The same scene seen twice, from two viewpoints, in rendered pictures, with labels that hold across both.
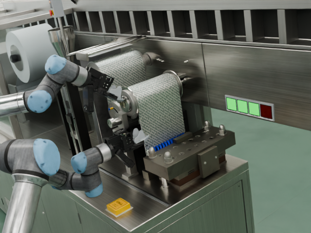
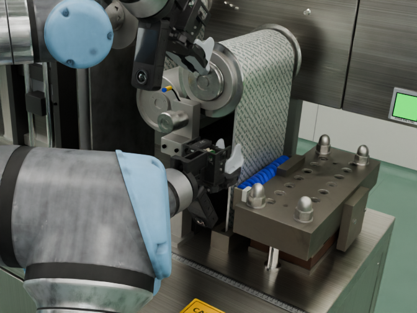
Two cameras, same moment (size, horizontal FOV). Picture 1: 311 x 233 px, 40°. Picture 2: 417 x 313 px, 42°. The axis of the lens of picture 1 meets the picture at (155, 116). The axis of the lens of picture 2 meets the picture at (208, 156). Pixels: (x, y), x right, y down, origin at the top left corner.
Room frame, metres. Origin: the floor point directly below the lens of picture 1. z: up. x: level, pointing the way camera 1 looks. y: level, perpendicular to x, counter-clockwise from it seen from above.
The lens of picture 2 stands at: (0.84, 0.49, 1.54)
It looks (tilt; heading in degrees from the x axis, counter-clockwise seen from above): 24 degrees down; 337
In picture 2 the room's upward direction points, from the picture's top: 4 degrees clockwise
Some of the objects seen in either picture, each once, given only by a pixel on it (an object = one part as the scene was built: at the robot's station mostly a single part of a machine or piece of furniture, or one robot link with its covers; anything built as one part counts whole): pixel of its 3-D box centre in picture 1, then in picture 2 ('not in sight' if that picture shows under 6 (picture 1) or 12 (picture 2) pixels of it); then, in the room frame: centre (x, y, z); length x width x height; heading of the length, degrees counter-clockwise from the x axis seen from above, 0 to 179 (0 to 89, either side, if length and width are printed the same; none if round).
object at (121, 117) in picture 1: (124, 145); (178, 175); (1.78, 0.16, 1.05); 0.06 x 0.05 x 0.31; 125
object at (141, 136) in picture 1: (141, 136); (236, 157); (1.70, 0.07, 1.11); 0.09 x 0.03 x 0.06; 124
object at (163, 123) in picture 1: (163, 125); (261, 136); (1.79, -0.03, 1.11); 0.23 x 0.01 x 0.18; 125
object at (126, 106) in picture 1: (125, 103); (206, 81); (1.77, 0.12, 1.25); 0.07 x 0.02 x 0.07; 35
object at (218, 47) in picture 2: (128, 102); (210, 79); (1.77, 0.11, 1.25); 0.15 x 0.01 x 0.15; 35
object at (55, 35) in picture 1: (61, 33); not in sight; (2.42, 0.43, 1.50); 0.14 x 0.14 x 0.06
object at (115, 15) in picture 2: not in sight; (102, 16); (1.96, 0.27, 1.34); 0.06 x 0.06 x 0.06; 35
